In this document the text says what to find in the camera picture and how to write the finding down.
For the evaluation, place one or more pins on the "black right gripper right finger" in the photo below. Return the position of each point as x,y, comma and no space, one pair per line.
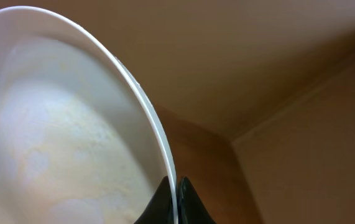
190,207

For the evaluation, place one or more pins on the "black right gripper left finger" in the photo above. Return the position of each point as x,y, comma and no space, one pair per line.
160,209

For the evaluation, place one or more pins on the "white plate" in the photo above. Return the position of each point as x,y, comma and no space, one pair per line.
80,142

